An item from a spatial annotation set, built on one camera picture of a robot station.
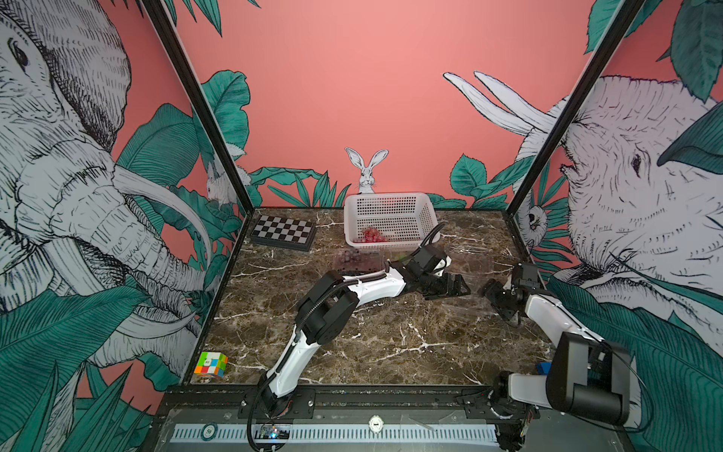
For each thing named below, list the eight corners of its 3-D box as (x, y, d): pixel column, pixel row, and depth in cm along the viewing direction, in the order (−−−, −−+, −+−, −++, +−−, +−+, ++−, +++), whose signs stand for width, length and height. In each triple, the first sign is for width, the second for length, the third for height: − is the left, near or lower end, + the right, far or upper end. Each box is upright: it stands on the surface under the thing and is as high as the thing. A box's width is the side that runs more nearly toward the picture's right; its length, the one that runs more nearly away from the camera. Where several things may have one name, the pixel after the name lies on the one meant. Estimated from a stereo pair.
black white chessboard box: (250, 244, 111) (247, 238, 107) (263, 220, 119) (260, 214, 116) (308, 251, 109) (306, 245, 106) (317, 227, 117) (315, 220, 114)
